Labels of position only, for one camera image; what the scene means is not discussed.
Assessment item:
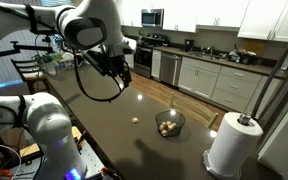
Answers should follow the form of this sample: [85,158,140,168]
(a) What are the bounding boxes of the metal paper towel holder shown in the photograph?
[202,112,253,180]

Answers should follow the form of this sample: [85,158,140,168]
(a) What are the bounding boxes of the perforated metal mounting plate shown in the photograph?
[15,139,106,180]

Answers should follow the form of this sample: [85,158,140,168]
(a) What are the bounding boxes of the dark wooden chair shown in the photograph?
[10,58,51,95]

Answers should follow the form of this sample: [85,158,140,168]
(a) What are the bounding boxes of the green potted plant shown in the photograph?
[31,52,64,76]

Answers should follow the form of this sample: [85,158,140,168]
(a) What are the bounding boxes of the white upper cabinets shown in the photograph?
[119,0,288,45]

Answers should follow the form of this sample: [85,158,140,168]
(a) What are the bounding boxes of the thin white cable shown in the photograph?
[0,142,22,180]

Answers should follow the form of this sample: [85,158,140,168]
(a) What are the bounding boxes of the kitchen sink faucet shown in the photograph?
[205,45,216,56]

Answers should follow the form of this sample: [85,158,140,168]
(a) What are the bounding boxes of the pile of bags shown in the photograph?
[227,48,259,66]

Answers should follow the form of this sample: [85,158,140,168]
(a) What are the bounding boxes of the dark kitchen counter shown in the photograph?
[152,45,288,80]

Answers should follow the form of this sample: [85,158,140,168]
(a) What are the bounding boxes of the colourful small box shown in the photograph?
[58,58,75,71]

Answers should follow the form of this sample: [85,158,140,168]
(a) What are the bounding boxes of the black coffee maker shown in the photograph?
[184,39,196,53]

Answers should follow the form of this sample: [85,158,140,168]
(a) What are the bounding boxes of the stainless steel dishwasher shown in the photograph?
[159,52,183,88]

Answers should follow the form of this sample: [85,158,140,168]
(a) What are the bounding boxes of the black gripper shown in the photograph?
[104,54,133,90]

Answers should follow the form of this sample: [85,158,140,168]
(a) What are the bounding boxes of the wooden cutting board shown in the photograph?
[241,38,269,56]

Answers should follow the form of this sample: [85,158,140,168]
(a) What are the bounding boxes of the dark stand frame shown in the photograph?
[259,54,288,133]

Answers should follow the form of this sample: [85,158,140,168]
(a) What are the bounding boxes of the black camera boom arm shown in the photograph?
[0,40,55,61]

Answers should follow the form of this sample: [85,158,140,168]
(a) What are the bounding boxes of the stainless steel stove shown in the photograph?
[133,32,169,79]

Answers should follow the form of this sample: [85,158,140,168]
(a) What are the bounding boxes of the white paper towel roll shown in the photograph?
[207,111,264,178]

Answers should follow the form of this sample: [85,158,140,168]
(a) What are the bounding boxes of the black wire mesh basket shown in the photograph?
[154,110,187,138]

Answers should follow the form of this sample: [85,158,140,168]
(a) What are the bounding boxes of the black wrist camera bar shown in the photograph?
[82,51,109,77]

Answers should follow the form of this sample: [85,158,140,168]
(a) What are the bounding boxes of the stainless steel microwave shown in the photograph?
[140,8,165,28]

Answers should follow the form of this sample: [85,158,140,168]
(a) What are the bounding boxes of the light wooden chair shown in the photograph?
[168,92,220,131]

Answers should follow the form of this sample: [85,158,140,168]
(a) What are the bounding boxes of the white lower cabinets with drawers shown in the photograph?
[177,56,282,115]

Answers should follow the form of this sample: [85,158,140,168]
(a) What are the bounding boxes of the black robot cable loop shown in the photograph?
[71,46,127,103]

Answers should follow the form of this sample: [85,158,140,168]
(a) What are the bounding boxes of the thin black curved pole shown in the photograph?
[250,21,288,120]

